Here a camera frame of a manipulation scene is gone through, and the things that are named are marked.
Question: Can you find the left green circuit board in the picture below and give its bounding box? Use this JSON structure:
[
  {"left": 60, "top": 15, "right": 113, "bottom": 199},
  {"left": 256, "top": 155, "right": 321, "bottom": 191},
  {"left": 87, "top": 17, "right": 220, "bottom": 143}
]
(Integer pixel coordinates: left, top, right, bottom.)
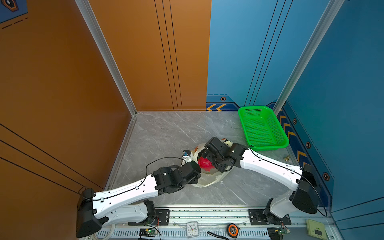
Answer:
[{"left": 138, "top": 228, "right": 160, "bottom": 240}]

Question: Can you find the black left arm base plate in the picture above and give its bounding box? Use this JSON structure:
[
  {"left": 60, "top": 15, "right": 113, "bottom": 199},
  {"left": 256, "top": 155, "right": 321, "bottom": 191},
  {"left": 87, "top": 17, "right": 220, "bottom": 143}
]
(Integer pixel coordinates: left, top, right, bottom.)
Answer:
[{"left": 128, "top": 209, "right": 170, "bottom": 226}]

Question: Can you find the green plastic basket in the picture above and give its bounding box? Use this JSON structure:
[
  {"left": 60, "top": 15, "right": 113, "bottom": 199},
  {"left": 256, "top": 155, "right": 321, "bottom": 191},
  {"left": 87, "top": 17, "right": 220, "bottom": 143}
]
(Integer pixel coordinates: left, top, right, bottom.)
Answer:
[{"left": 238, "top": 106, "right": 289, "bottom": 152}]

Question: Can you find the green circuit board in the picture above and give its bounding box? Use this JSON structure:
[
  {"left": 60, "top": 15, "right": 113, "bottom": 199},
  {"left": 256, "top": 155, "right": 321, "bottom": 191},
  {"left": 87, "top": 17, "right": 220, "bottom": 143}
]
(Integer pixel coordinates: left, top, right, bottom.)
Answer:
[
  {"left": 267, "top": 228, "right": 291, "bottom": 240},
  {"left": 138, "top": 228, "right": 160, "bottom": 240}
]

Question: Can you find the green wall switch box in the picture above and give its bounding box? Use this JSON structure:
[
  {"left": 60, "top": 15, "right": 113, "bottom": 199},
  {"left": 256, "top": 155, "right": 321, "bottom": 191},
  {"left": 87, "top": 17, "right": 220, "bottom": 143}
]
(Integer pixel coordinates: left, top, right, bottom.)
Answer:
[{"left": 306, "top": 219, "right": 328, "bottom": 240}]

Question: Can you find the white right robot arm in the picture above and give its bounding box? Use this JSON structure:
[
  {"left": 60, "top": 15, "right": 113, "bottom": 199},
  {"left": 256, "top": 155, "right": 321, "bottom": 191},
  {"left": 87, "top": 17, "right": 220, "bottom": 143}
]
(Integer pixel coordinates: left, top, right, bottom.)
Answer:
[{"left": 194, "top": 137, "right": 322, "bottom": 224}]

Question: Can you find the aluminium corner post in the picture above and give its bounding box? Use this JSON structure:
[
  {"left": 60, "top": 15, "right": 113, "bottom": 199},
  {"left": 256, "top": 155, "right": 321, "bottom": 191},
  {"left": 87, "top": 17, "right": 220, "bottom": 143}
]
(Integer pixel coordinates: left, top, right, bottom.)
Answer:
[
  {"left": 273, "top": 0, "right": 345, "bottom": 116},
  {"left": 75, "top": 0, "right": 137, "bottom": 117}
]

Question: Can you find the aluminium front rail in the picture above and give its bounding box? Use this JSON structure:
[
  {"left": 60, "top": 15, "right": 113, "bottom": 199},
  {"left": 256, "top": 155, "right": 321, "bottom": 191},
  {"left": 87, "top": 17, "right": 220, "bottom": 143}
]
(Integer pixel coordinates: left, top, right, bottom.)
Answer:
[{"left": 79, "top": 205, "right": 343, "bottom": 240}]

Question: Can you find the right green circuit board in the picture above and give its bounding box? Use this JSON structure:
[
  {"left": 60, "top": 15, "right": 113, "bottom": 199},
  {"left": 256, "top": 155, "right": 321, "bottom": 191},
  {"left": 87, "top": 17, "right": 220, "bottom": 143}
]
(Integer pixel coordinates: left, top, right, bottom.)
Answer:
[{"left": 267, "top": 228, "right": 291, "bottom": 240}]

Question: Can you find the black strap on rail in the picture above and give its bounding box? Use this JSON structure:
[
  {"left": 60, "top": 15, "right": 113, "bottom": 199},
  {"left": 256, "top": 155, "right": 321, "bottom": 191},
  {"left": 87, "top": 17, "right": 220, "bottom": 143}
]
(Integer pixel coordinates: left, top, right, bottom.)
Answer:
[{"left": 207, "top": 231, "right": 230, "bottom": 240}]

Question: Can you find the red dragon fruit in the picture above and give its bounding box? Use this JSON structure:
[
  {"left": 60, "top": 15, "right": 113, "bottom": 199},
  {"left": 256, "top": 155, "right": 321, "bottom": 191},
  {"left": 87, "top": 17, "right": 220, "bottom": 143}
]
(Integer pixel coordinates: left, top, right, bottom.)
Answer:
[{"left": 198, "top": 157, "right": 215, "bottom": 172}]

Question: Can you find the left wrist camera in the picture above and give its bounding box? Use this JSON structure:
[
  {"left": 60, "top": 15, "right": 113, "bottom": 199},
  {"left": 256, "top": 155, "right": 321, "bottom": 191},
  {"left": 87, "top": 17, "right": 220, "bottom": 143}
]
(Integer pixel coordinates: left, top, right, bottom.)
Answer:
[{"left": 181, "top": 150, "right": 193, "bottom": 165}]

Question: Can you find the aluminium corner post right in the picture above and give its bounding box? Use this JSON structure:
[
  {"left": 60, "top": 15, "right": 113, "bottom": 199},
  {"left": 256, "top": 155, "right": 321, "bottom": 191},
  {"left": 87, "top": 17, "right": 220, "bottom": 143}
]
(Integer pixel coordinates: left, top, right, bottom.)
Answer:
[{"left": 273, "top": 0, "right": 345, "bottom": 116}]

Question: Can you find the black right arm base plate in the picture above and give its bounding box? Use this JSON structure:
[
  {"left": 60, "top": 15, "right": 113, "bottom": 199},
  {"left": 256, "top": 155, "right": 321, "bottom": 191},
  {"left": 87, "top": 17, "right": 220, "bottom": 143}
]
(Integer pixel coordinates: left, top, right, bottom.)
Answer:
[{"left": 248, "top": 209, "right": 292, "bottom": 226}]

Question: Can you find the orange black tape measure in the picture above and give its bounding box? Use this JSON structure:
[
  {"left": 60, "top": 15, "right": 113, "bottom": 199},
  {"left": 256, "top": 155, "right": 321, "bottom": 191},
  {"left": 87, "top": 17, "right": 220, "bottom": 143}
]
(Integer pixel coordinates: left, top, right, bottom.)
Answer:
[{"left": 226, "top": 223, "right": 240, "bottom": 238}]

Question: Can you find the aluminium corner post left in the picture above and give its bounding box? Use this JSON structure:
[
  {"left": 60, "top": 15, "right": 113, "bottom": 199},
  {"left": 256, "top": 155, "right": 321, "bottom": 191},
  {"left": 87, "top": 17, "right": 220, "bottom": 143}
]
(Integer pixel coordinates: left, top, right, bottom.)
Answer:
[{"left": 75, "top": 0, "right": 137, "bottom": 117}]

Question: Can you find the yellow printed plastic bag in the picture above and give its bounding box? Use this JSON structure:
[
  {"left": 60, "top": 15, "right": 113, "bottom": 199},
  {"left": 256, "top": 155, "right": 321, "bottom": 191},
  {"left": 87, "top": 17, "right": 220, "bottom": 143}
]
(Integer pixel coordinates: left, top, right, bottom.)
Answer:
[{"left": 191, "top": 143, "right": 229, "bottom": 188}]

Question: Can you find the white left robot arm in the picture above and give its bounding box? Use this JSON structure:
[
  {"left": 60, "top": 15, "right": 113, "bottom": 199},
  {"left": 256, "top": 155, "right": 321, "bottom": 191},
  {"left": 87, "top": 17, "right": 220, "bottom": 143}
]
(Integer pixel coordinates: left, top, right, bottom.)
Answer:
[{"left": 76, "top": 161, "right": 202, "bottom": 238}]

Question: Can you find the small white clock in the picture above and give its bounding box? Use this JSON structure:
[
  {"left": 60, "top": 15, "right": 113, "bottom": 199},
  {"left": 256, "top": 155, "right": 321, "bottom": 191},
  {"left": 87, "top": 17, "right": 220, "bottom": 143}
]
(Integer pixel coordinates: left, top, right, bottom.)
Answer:
[{"left": 186, "top": 221, "right": 200, "bottom": 239}]

